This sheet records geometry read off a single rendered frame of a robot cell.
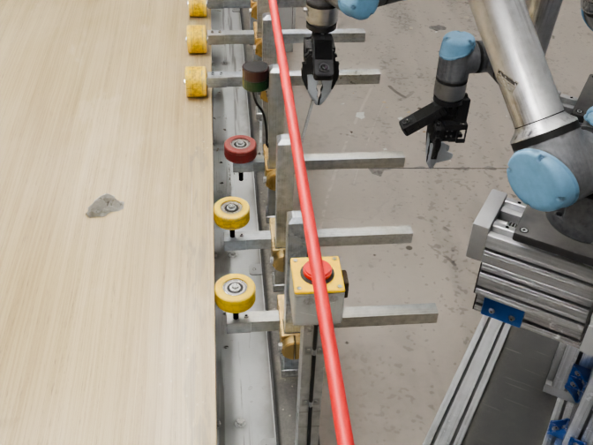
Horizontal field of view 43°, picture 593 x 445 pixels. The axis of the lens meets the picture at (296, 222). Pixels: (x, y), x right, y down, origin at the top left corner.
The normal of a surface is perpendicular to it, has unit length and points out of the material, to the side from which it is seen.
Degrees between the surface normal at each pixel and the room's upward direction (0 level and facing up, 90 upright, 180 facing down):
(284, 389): 0
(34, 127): 0
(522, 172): 96
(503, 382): 0
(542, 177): 96
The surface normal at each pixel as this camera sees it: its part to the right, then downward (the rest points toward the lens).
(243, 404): 0.03, -0.77
